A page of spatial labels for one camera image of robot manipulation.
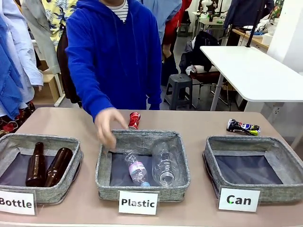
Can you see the grey fabric basket can label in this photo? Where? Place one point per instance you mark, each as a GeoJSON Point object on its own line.
{"type": "Point", "coordinates": [236, 144]}

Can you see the grey fabric basket bottle label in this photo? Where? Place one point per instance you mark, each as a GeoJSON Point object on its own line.
{"type": "Point", "coordinates": [47, 191]}

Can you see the brown glass bottle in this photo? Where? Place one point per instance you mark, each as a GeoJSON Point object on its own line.
{"type": "Point", "coordinates": [35, 168]}
{"type": "Point", "coordinates": [58, 165]}

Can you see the white sign reading Bottle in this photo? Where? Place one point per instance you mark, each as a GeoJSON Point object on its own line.
{"type": "Point", "coordinates": [16, 203]}

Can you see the crushed blue can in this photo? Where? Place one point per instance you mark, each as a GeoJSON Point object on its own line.
{"type": "Point", "coordinates": [243, 127]}

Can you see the bystander in dark navy jacket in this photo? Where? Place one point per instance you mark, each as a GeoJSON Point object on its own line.
{"type": "Point", "coordinates": [246, 11]}

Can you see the green potted plant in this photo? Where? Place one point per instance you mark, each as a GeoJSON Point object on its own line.
{"type": "Point", "coordinates": [277, 9]}

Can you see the grey plastic stool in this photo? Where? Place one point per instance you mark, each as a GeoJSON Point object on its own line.
{"type": "Point", "coordinates": [178, 88]}

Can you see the light wooden shelf unit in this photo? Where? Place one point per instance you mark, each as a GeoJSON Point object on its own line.
{"type": "Point", "coordinates": [50, 87]}

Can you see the chair with black jacket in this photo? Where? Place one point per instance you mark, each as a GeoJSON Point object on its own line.
{"type": "Point", "coordinates": [201, 49]}

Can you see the bystander in red jacket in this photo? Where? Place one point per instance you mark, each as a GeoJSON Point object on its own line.
{"type": "Point", "coordinates": [171, 28]}

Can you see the white sign reading Plastic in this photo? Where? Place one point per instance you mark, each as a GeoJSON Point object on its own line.
{"type": "Point", "coordinates": [138, 203]}

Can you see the crushed red can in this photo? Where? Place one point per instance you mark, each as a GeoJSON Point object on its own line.
{"type": "Point", "coordinates": [134, 120]}

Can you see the person's right hand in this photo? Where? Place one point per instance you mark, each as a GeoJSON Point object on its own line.
{"type": "Point", "coordinates": [107, 127]}

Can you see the person's right forearm blue sleeve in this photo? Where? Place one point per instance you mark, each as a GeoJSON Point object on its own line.
{"type": "Point", "coordinates": [97, 99]}

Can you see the white side table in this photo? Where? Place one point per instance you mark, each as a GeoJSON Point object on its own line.
{"type": "Point", "coordinates": [248, 71]}

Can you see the person's left forearm blue sleeve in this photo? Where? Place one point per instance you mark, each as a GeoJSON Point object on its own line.
{"type": "Point", "coordinates": [154, 94]}

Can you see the grey fabric basket plastic label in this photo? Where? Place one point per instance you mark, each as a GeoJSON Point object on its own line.
{"type": "Point", "coordinates": [142, 139]}

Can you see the bystander in light blue shirt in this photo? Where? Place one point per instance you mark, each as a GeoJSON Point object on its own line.
{"type": "Point", "coordinates": [16, 59]}

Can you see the wooden workbench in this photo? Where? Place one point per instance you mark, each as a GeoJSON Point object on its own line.
{"type": "Point", "coordinates": [258, 40]}

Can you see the white sign reading Can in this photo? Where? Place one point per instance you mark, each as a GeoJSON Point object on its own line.
{"type": "Point", "coordinates": [239, 200]}

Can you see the large clear plastic bottle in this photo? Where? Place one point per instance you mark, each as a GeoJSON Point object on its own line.
{"type": "Point", "coordinates": [164, 165]}

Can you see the person in blue hoodie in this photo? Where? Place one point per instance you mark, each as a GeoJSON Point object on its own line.
{"type": "Point", "coordinates": [113, 59]}

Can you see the bystander in pale blue top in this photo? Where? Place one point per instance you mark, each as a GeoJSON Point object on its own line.
{"type": "Point", "coordinates": [165, 14]}

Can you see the small pink label plastic bottle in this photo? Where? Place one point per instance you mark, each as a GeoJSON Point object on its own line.
{"type": "Point", "coordinates": [137, 169]}

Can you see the bystander in yellow floral shirt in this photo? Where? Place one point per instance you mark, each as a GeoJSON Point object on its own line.
{"type": "Point", "coordinates": [47, 28]}

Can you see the black vertical pole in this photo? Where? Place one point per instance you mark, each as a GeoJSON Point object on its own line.
{"type": "Point", "coordinates": [251, 23]}

